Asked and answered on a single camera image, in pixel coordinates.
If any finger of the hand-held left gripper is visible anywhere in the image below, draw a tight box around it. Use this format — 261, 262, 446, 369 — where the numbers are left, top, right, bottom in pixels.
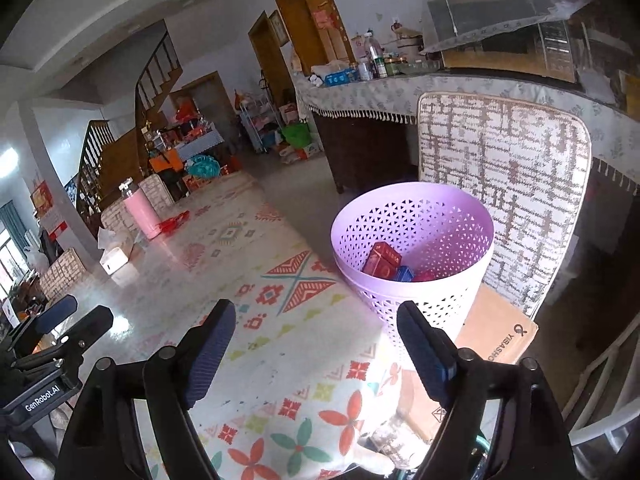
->
9, 295, 79, 351
59, 308, 115, 362

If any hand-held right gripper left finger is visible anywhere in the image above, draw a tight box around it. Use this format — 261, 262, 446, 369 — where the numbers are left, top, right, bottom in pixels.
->
59, 298, 237, 480

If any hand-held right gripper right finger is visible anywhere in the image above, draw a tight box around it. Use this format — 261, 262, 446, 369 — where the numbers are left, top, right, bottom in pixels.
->
396, 300, 579, 480

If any small red box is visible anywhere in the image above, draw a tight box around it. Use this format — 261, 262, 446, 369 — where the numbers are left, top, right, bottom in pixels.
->
362, 241, 402, 279

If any purple plastic basket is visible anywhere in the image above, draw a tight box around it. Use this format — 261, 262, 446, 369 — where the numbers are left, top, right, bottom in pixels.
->
331, 181, 496, 361

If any patterned fabric chair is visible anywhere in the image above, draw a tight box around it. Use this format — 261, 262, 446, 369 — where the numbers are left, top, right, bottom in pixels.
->
101, 175, 177, 235
39, 249, 92, 302

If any white plastic bag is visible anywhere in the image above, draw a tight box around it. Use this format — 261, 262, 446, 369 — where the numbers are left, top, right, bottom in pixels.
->
22, 245, 49, 281

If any white tissue pack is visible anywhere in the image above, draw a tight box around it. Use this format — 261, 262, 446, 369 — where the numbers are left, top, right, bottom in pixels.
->
97, 227, 134, 276

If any brown cardboard box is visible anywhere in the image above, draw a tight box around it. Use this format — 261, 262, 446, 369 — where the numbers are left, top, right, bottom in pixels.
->
397, 285, 539, 443

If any blue curtain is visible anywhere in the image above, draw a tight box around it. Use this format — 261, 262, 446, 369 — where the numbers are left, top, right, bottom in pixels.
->
0, 200, 27, 247

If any pink thermos bottle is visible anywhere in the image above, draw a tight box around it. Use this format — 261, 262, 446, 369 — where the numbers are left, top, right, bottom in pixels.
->
118, 177, 161, 240

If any crumpled red wrapper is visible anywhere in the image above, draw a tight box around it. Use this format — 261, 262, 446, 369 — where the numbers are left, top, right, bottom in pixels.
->
157, 211, 191, 234

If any wooden staircase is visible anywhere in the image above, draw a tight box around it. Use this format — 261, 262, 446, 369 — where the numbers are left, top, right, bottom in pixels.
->
75, 30, 184, 221

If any orange box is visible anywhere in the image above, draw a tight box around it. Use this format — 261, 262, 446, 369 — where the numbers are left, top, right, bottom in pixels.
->
149, 152, 185, 174

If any teal bag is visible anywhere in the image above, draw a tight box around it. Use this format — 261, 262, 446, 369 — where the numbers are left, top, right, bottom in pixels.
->
186, 155, 221, 179

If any white plastic chair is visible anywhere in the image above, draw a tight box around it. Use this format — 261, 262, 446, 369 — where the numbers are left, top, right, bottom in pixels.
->
565, 310, 640, 480

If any patterned chair cushion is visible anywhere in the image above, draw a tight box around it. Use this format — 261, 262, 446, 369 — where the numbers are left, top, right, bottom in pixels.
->
416, 91, 593, 321

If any dark wooden sideboard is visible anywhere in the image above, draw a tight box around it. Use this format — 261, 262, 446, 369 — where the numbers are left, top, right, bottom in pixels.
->
312, 110, 422, 196

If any cluttered goods table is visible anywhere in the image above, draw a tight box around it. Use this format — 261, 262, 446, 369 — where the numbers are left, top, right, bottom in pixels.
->
145, 110, 226, 171

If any white storage rack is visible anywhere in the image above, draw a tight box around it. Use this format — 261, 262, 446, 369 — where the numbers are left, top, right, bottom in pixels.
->
239, 100, 281, 155

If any green bag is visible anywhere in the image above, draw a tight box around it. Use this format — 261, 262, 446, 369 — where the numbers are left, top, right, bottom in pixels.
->
281, 124, 311, 150

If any patterned sideboard cloth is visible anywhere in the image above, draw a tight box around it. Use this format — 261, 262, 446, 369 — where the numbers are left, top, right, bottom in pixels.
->
292, 72, 640, 192

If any clear plastic bottle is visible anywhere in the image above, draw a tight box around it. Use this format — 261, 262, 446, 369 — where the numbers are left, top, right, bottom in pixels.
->
362, 32, 384, 80

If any metal pot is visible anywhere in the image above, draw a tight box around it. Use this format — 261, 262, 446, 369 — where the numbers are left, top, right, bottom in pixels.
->
392, 20, 424, 61

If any red wall calendar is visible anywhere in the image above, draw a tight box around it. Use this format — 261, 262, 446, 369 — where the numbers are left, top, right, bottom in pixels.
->
31, 180, 67, 236

